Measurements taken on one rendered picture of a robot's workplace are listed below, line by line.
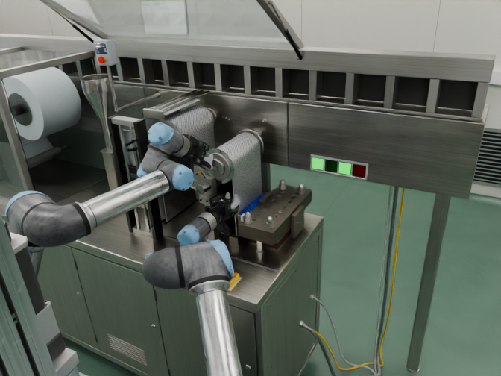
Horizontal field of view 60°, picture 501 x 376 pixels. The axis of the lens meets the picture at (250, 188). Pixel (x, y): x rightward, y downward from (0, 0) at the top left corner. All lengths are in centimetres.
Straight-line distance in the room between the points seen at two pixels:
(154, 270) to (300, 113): 97
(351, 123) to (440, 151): 35
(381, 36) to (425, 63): 245
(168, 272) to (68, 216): 29
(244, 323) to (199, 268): 58
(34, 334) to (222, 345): 48
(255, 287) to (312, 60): 90
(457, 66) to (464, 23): 234
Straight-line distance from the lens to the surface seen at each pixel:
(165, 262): 119
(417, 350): 253
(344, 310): 290
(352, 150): 183
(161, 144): 144
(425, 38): 404
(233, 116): 202
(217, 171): 172
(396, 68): 170
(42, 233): 122
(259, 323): 168
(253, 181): 189
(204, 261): 118
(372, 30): 412
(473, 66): 167
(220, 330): 115
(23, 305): 81
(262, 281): 166
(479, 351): 287
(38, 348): 86
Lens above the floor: 195
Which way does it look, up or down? 27 degrees down
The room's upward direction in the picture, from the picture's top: 3 degrees counter-clockwise
